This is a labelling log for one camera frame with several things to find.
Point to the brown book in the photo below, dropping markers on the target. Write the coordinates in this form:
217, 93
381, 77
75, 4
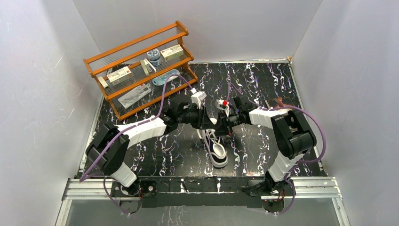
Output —
279, 102

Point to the white green box top shelf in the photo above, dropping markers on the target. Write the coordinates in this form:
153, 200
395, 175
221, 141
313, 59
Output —
172, 52

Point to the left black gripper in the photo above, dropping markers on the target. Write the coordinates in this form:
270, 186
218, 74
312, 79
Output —
203, 117

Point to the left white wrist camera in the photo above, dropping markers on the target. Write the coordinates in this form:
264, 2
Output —
197, 98

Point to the white shoelace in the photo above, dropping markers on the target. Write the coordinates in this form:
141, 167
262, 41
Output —
207, 137

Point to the aluminium frame rail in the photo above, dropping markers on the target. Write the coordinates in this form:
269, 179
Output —
96, 189

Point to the white red box middle shelf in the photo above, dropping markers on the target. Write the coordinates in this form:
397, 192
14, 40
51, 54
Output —
120, 75

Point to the white patterned flat package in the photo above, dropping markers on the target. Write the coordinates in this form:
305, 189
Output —
134, 95

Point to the orange wooden shelf rack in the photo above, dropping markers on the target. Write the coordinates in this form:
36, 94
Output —
130, 54

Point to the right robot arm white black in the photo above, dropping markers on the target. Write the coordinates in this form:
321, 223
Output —
293, 135

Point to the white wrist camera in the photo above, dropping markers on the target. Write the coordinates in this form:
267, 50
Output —
197, 98
223, 105

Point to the blue packaged item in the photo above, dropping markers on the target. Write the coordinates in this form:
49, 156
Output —
166, 77

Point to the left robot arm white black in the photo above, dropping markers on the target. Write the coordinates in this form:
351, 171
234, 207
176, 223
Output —
108, 148

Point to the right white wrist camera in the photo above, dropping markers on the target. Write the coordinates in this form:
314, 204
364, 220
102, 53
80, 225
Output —
223, 105

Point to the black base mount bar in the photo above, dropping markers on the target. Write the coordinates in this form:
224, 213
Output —
145, 196

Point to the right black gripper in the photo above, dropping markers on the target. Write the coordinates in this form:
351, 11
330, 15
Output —
223, 127

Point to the round blue white tin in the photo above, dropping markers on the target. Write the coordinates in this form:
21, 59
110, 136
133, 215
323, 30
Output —
154, 57

